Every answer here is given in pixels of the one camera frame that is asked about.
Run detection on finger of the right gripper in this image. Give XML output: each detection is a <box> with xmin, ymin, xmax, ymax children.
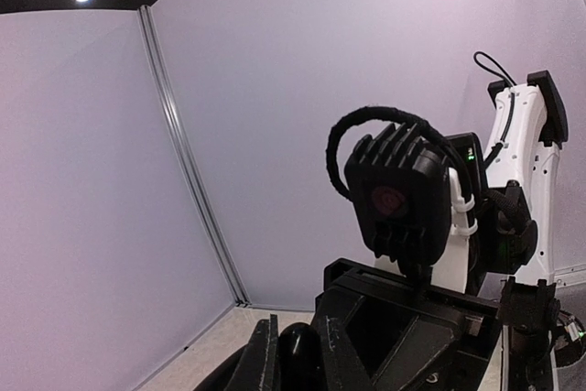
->
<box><xmin>373</xmin><ymin>316</ymin><xmax>458</xmax><ymax>390</ymax></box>

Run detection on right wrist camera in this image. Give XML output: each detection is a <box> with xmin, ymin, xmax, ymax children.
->
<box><xmin>344</xmin><ymin>123</ymin><xmax>478</xmax><ymax>293</ymax></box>

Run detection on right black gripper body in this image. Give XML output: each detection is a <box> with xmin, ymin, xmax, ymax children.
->
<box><xmin>316</xmin><ymin>258</ymin><xmax>501</xmax><ymax>390</ymax></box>

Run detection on right camera cable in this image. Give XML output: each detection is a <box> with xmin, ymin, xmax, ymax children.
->
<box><xmin>325</xmin><ymin>105</ymin><xmax>477</xmax><ymax>209</ymax></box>

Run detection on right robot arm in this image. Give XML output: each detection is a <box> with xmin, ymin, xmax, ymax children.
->
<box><xmin>309</xmin><ymin>71</ymin><xmax>585</xmax><ymax>390</ymax></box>

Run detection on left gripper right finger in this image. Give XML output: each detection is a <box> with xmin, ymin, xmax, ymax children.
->
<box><xmin>315</xmin><ymin>303</ymin><xmax>371</xmax><ymax>390</ymax></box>

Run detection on black earbud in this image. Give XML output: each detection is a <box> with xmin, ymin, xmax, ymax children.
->
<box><xmin>278</xmin><ymin>322</ymin><xmax>322</xmax><ymax>391</ymax></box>

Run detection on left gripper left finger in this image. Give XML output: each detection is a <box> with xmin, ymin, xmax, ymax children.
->
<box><xmin>226</xmin><ymin>314</ymin><xmax>280</xmax><ymax>391</ymax></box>

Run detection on right aluminium frame post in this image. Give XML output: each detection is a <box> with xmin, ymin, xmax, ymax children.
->
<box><xmin>137</xmin><ymin>5</ymin><xmax>252</xmax><ymax>307</ymax></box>

